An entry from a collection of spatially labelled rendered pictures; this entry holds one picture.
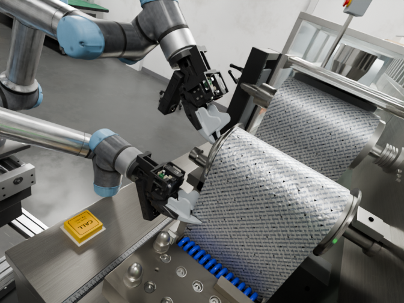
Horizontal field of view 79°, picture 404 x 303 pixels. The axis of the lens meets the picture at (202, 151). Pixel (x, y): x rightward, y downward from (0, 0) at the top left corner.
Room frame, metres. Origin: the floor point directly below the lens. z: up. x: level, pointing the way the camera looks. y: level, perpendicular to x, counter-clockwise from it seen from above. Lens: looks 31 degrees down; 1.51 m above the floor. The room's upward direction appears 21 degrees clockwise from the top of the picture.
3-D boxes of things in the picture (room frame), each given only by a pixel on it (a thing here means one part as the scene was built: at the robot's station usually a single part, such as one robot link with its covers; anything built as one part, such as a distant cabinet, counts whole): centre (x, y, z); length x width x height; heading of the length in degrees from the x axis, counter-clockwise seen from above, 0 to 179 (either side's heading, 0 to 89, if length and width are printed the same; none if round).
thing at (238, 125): (0.47, -0.05, 1.25); 0.15 x 0.01 x 0.15; 157
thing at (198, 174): (0.52, -0.02, 1.05); 0.06 x 0.05 x 0.31; 67
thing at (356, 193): (0.38, -0.28, 1.25); 0.15 x 0.01 x 0.15; 157
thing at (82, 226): (0.42, 0.23, 0.91); 0.07 x 0.07 x 0.02; 67
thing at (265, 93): (0.71, -0.12, 1.34); 0.06 x 0.06 x 0.06; 67
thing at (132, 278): (0.27, 0.04, 1.05); 0.04 x 0.04 x 0.04
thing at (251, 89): (0.74, -0.07, 1.34); 0.06 x 0.03 x 0.03; 67
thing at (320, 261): (0.45, -0.21, 1.00); 0.33 x 0.07 x 0.20; 67
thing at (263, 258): (0.37, -0.14, 1.11); 0.23 x 0.01 x 0.18; 67
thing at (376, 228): (0.36, -0.32, 1.28); 0.06 x 0.05 x 0.02; 67
